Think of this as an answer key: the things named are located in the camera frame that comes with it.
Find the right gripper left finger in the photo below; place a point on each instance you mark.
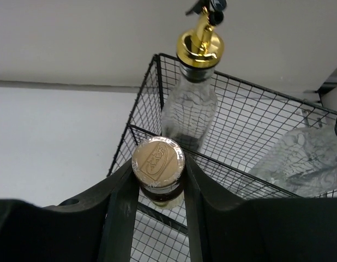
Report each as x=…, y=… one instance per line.
x=95, y=225

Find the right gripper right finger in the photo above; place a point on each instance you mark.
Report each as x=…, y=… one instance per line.
x=224, y=227

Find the clear glass oil bottle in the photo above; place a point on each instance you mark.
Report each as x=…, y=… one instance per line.
x=303, y=161

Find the small yellow bottle cork cap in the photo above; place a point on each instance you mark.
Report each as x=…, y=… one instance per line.
x=158, y=163

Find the glass bottle with dark liquid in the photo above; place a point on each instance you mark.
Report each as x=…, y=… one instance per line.
x=190, y=108

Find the black wire basket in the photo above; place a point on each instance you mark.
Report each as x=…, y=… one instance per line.
x=249, y=120

